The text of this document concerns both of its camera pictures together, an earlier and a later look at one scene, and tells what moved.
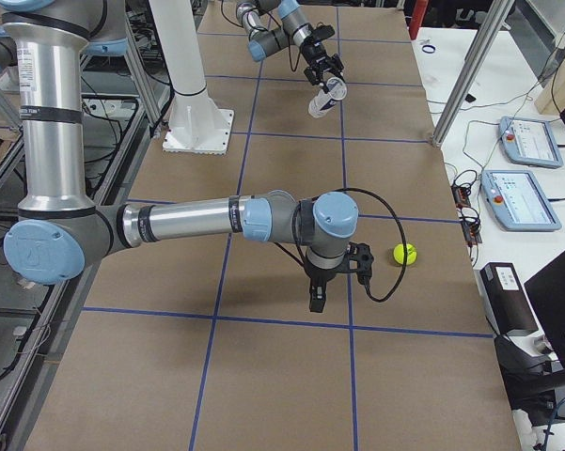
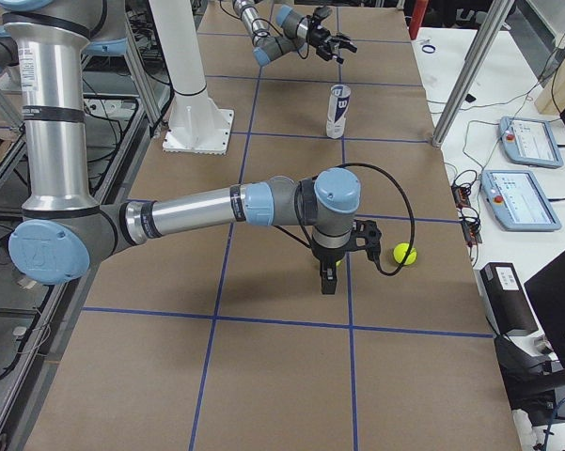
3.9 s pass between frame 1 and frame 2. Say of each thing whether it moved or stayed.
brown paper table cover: stayed
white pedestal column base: stayed
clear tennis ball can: moved
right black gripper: moved
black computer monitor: stayed
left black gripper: moved
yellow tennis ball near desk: stayed
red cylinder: stayed
